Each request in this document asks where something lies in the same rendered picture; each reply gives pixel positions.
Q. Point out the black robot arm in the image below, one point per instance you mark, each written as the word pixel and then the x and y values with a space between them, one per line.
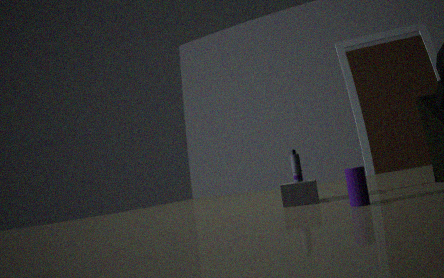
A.
pixel 439 98

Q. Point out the purple cylinder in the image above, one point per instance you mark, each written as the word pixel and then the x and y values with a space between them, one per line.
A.
pixel 357 187

